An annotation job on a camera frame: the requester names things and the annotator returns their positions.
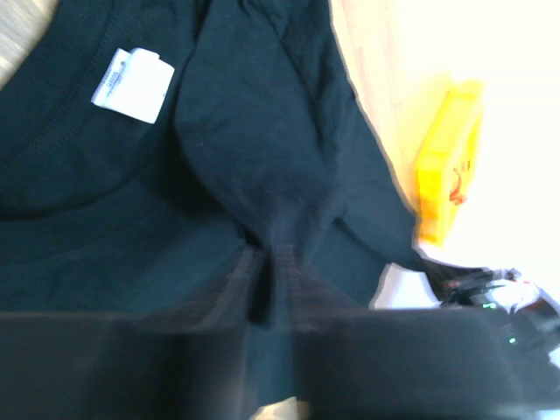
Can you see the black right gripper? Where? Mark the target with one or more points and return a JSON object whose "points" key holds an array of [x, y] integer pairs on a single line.
{"points": [[531, 321]]}

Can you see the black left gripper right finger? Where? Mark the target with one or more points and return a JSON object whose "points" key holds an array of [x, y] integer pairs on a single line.
{"points": [[419, 364]]}

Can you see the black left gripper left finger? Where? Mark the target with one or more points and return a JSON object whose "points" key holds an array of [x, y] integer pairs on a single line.
{"points": [[88, 367]]}

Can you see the black t-shirt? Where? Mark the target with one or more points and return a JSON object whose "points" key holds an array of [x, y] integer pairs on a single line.
{"points": [[160, 159]]}

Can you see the yellow plastic bin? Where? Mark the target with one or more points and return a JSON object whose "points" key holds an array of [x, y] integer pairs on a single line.
{"points": [[446, 162]]}

